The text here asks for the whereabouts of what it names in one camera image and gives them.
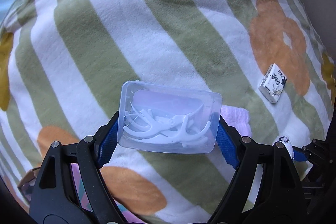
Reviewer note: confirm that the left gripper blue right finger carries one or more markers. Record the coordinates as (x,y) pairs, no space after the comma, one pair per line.
(226,144)

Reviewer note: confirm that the floral striped blanket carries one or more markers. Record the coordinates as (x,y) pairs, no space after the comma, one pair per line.
(63,63)

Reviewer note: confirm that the open cardboard box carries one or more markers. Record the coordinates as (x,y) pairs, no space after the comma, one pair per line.
(51,193)

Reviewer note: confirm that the small white floral box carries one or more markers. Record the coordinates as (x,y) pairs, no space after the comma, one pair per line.
(273,83)

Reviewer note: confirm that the clear floss pick box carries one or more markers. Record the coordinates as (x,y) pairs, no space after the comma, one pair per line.
(164,119)

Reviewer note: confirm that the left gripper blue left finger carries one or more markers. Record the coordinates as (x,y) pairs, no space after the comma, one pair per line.
(106,141)

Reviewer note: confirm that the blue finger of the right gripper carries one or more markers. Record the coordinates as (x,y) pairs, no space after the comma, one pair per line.
(299,154)

